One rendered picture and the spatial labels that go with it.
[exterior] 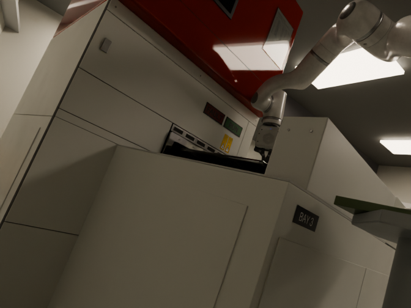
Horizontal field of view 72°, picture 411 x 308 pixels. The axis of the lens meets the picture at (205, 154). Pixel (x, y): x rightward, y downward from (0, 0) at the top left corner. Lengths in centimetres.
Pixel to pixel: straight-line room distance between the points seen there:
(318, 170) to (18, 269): 80
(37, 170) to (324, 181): 72
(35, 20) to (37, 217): 577
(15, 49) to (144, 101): 545
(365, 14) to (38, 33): 595
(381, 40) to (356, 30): 8
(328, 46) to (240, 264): 87
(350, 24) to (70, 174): 92
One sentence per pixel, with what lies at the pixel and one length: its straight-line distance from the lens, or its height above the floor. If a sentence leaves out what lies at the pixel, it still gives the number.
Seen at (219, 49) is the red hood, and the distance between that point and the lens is 116.
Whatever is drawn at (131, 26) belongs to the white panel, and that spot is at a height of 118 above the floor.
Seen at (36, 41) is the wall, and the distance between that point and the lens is 641.
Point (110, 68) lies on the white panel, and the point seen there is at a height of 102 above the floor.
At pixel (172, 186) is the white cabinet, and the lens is 64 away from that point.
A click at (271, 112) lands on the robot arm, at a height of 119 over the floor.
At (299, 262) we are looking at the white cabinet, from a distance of 56.
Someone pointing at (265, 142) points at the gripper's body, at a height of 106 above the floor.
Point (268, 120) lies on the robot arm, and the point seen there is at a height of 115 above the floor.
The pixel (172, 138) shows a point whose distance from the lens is 104.
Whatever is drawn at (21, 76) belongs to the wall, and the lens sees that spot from 625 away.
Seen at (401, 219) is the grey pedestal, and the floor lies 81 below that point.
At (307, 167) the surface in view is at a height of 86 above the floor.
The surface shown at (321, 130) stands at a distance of 55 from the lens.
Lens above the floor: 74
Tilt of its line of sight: 10 degrees up
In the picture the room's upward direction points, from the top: 21 degrees clockwise
